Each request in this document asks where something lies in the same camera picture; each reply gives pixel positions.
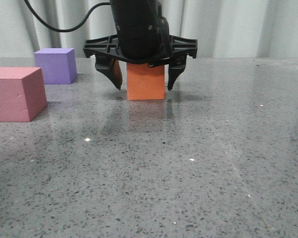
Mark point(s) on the red foam cube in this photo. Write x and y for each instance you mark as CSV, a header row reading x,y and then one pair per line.
x,y
22,93

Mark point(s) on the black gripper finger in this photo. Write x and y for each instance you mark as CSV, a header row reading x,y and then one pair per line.
x,y
110,68
176,67

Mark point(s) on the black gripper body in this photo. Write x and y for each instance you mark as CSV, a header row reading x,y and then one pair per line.
x,y
142,36

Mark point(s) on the purple foam cube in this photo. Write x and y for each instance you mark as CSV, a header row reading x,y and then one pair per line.
x,y
58,65

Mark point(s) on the orange foam cube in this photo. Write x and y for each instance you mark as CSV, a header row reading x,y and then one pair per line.
x,y
145,83

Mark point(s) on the grey-green curtain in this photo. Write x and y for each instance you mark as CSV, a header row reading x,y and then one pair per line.
x,y
223,28

